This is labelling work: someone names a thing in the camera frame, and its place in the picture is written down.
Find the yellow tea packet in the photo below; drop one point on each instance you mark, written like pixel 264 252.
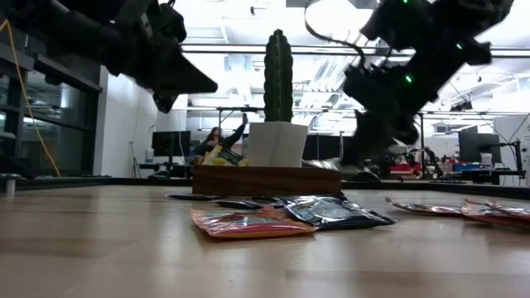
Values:
pixel 225 157

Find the black computer monitor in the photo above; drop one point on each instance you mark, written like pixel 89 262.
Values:
pixel 170 143
pixel 472 145

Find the black background robot arm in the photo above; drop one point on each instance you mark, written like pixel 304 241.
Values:
pixel 430 159

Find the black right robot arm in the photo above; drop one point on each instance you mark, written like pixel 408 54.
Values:
pixel 447 25

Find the black aluminium table frame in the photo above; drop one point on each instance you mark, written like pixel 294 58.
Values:
pixel 124 181

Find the brown wooden tea box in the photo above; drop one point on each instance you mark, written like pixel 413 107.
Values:
pixel 265 182

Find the black partition panel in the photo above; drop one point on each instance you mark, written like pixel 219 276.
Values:
pixel 325 147

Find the person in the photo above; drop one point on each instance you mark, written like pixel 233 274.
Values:
pixel 213 138

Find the green cactus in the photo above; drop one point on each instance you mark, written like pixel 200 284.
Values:
pixel 278 74

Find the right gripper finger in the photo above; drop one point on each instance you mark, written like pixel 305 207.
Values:
pixel 406 132
pixel 368 140

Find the blue bin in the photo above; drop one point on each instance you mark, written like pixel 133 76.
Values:
pixel 465 167

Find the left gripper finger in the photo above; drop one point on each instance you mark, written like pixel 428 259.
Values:
pixel 165 102
pixel 182 78

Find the grey metal post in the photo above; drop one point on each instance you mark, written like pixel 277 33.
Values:
pixel 10 186

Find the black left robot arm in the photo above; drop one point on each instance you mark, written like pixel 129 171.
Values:
pixel 49 25

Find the blue tea packet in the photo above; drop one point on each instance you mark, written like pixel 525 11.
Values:
pixel 194 197
pixel 327 164
pixel 242 203

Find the white bottle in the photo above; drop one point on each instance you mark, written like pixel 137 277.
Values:
pixel 149 156

